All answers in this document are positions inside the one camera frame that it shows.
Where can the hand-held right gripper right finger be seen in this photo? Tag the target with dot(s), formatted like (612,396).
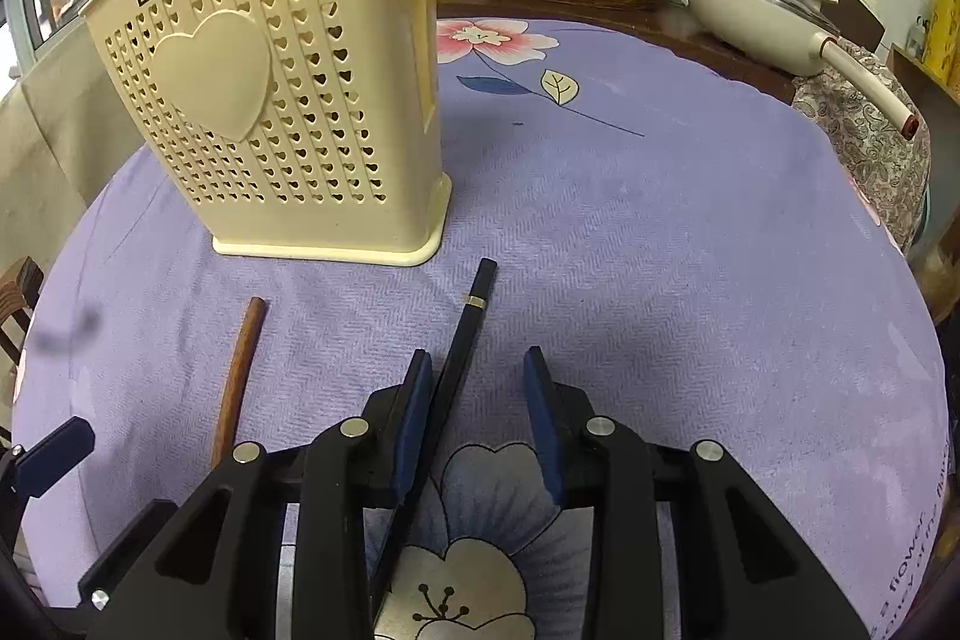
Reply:
(546,437)

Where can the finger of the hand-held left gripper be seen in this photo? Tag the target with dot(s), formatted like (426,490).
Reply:
(52,460)

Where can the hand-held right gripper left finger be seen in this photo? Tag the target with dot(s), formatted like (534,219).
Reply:
(417,430)

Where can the black chopstick with gold band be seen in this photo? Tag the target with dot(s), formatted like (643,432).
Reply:
(465,340)

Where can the brown wooden chopstick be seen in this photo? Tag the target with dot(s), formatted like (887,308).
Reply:
(240,362)

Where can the beige plastic utensil holder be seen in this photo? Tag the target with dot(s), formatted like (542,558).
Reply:
(225,85)

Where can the wooden chair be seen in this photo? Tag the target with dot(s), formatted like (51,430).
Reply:
(19,310)

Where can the purple floral tablecloth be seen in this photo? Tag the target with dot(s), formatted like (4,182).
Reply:
(675,235)

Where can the beige hanging cloth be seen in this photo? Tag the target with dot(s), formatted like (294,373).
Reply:
(45,160)

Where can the paisley cloth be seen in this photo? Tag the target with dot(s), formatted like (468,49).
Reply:
(877,138)

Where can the cream pan with glass lid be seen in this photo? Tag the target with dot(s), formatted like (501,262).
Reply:
(750,21)

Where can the wooden shelf unit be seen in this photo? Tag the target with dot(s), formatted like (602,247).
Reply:
(930,78)

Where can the small clear bottle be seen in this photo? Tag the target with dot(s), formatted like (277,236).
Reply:
(915,40)

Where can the yellow box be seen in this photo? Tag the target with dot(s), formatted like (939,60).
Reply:
(945,25)

